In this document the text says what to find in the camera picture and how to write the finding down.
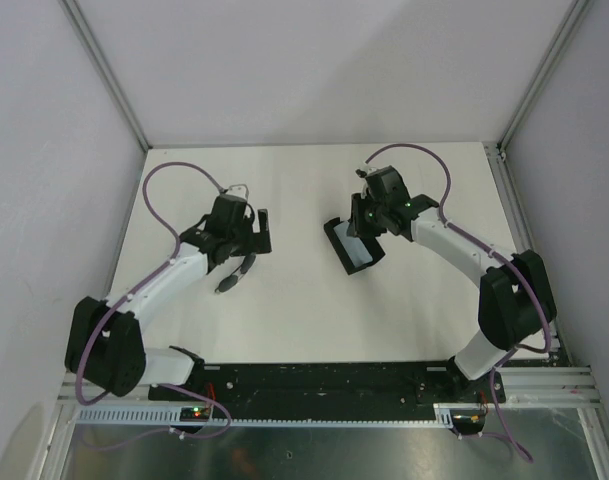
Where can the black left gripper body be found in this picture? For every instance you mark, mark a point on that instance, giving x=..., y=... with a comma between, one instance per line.
x=242, y=238

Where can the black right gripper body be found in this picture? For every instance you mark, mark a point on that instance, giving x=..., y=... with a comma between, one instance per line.
x=376, y=222

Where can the black glasses case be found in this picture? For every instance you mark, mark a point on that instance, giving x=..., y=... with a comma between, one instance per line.
x=372, y=245

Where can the light blue cleaning cloth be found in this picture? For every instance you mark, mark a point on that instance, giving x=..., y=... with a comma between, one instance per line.
x=354, y=248

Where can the dark aviator sunglasses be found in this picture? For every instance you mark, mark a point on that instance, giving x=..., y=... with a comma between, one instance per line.
x=233, y=279

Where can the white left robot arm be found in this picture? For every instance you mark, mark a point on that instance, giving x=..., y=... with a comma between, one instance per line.
x=106, y=345

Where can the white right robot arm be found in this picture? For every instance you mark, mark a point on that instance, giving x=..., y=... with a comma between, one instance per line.
x=515, y=298

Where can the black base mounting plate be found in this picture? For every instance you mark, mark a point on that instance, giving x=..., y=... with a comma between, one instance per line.
x=425, y=381

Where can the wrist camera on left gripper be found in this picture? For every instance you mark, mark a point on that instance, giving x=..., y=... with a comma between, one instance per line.
x=240, y=190

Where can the white slotted cable duct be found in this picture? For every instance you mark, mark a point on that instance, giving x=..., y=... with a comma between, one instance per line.
x=441, y=416

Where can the aluminium frame post left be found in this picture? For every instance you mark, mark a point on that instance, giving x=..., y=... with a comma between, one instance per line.
x=100, y=63

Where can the aluminium frame post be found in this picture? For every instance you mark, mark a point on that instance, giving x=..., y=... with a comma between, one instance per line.
x=559, y=44
x=100, y=63

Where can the aluminium frame post right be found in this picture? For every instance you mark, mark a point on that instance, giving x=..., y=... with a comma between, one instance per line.
x=559, y=44

